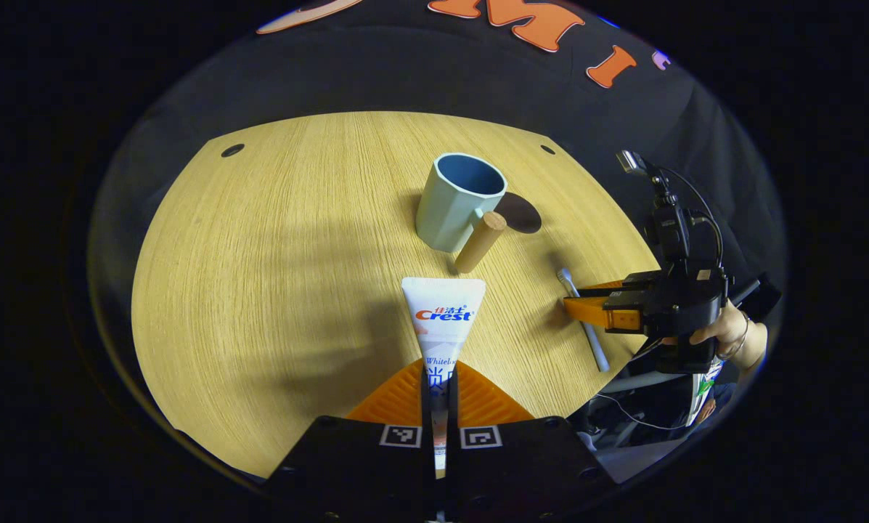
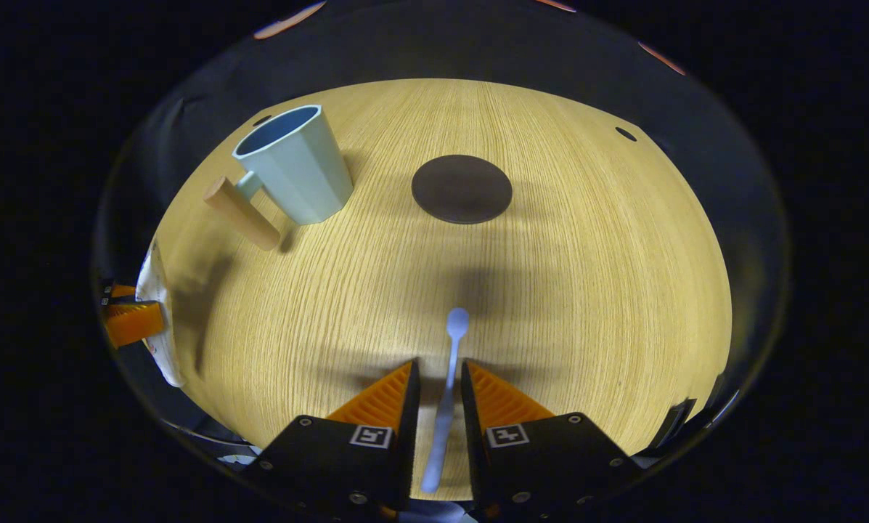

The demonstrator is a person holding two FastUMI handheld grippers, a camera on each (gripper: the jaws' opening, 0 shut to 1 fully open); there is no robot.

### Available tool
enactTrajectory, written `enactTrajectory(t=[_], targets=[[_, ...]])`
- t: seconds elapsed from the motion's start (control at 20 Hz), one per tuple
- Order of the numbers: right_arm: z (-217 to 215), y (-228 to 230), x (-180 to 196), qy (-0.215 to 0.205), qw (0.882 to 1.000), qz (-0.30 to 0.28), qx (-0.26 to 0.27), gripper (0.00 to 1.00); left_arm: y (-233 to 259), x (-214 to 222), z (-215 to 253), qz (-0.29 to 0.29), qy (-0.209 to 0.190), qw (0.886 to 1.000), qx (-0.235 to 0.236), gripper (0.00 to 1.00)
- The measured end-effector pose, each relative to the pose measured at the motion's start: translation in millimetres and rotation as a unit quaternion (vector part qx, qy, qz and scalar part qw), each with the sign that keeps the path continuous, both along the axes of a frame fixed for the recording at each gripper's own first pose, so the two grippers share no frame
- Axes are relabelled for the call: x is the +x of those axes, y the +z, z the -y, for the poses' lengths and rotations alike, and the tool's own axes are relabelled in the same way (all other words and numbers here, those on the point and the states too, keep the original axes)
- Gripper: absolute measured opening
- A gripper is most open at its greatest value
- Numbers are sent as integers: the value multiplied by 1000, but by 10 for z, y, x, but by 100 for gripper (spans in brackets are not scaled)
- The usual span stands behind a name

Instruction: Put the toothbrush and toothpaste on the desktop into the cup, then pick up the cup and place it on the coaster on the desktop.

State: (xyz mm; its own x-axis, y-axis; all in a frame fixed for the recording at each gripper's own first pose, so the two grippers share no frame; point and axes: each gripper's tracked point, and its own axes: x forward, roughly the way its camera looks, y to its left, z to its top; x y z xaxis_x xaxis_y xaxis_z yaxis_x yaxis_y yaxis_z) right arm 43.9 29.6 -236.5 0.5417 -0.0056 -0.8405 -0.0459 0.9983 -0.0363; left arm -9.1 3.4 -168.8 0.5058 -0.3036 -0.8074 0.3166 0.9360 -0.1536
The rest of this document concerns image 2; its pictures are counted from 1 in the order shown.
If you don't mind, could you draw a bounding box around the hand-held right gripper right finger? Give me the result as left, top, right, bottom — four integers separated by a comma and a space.
461, 358, 645, 520

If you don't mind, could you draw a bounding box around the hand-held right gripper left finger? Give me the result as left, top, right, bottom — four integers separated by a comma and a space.
242, 357, 422, 520

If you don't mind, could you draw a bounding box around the white toothpaste tube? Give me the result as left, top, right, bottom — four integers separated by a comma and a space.
135, 238, 187, 388

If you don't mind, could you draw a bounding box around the white toothbrush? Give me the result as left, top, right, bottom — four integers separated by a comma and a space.
421, 307, 470, 495

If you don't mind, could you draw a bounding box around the light blue cup wooden handle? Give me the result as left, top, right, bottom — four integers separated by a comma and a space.
203, 105, 354, 252

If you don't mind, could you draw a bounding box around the dark brown round coaster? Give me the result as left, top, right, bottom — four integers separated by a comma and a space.
412, 155, 513, 224

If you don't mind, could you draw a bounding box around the black backdrop cloth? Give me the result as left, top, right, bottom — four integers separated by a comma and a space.
93, 0, 791, 437

